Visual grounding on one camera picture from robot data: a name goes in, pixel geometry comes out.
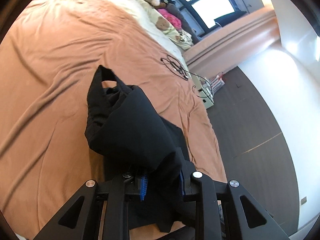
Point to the black pants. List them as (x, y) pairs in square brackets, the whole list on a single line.
[(130, 125)]

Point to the grey cushion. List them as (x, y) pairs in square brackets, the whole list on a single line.
[(187, 25)]

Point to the white box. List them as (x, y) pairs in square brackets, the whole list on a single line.
[(208, 102)]

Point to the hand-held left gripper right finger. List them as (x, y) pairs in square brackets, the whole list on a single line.
[(182, 183)]

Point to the black plush toy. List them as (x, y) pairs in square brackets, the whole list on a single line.
[(166, 1)]

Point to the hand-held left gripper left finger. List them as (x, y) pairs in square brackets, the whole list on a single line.
[(143, 187)]

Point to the dark framed window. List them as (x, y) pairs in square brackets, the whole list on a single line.
[(212, 10)]

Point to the dark cloth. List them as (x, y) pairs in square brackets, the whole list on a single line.
[(230, 20)]

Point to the pink knitted cloth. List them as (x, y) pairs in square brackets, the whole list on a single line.
[(172, 20)]

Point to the orange blanket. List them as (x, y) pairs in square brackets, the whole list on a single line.
[(50, 80)]

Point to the pink padded ledge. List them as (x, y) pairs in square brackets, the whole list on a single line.
[(237, 37)]

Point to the wall socket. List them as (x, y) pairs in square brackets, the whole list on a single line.
[(304, 200)]

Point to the red striped packet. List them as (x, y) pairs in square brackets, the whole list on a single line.
[(217, 81)]

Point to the brown teddy bear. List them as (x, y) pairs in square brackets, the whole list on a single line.
[(162, 25)]

